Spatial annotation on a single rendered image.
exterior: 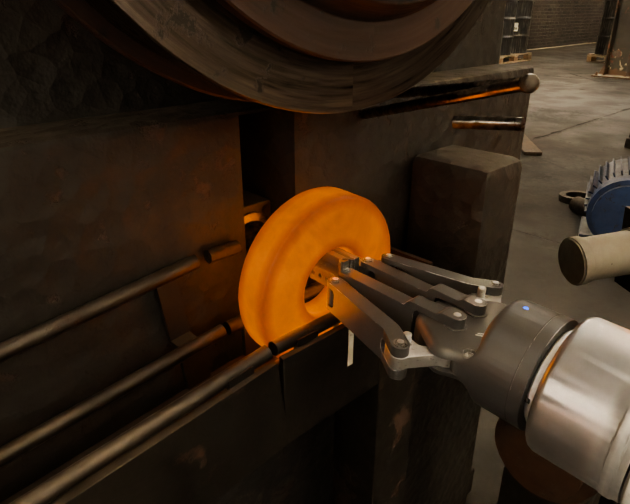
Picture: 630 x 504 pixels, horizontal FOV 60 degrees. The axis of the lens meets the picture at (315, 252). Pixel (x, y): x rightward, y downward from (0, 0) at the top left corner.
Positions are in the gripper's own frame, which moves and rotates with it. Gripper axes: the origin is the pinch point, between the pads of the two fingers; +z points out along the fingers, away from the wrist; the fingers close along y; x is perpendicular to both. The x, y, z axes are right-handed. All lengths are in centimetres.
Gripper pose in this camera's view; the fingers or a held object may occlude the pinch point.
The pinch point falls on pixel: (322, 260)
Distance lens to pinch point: 46.3
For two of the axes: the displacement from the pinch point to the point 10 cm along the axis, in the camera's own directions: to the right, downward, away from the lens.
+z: -6.9, -3.4, 6.4
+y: 7.3, -2.8, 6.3
